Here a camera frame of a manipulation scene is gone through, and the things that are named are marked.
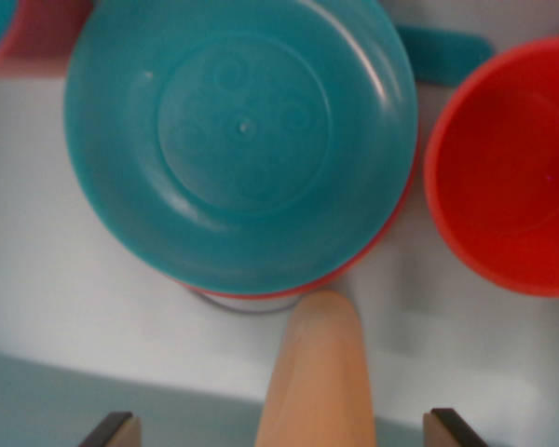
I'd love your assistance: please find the red plastic mug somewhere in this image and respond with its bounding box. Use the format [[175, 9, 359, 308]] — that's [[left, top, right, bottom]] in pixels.
[[423, 8, 559, 299]]

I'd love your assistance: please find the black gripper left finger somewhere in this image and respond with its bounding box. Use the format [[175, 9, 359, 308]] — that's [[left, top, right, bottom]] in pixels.
[[81, 412, 143, 447]]

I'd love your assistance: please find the light blue toy sink unit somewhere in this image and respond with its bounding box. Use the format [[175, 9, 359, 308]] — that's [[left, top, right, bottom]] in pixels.
[[0, 0, 559, 447]]

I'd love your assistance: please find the red plastic cup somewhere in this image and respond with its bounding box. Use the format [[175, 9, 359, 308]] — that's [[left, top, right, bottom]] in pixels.
[[0, 0, 94, 78]]

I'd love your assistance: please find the teal utensil handle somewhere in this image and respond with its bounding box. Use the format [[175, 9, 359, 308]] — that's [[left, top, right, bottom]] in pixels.
[[395, 25, 493, 88]]

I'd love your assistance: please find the grey sink drain ring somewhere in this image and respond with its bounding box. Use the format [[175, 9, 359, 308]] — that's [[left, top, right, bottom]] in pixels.
[[193, 288, 304, 317]]

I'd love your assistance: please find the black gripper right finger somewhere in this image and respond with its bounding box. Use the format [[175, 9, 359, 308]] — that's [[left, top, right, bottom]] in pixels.
[[423, 408, 488, 447]]

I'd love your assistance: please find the teal plastic plate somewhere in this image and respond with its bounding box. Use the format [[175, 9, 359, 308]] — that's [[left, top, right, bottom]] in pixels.
[[63, 0, 419, 288]]

